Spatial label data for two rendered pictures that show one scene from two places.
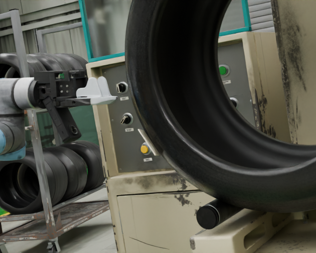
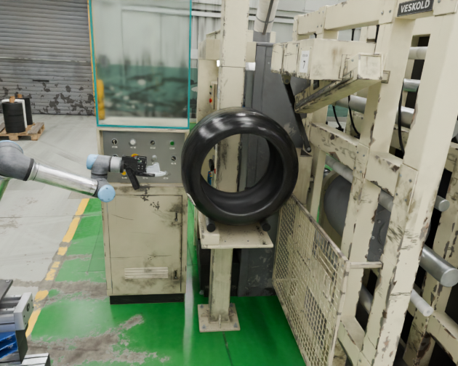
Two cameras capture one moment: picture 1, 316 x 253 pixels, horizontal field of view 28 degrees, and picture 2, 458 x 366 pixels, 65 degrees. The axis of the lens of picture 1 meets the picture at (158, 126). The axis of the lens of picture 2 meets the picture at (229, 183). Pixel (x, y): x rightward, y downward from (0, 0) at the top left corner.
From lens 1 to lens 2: 1.06 m
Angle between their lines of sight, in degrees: 41
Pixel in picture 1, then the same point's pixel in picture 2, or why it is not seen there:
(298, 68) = (225, 160)
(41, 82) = (126, 162)
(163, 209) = (133, 202)
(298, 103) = (222, 173)
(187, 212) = (146, 204)
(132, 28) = (194, 156)
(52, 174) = not seen: outside the picture
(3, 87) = (103, 161)
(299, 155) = (226, 196)
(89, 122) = not seen: outside the picture
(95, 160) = not seen: outside the picture
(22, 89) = (116, 164)
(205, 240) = (209, 235)
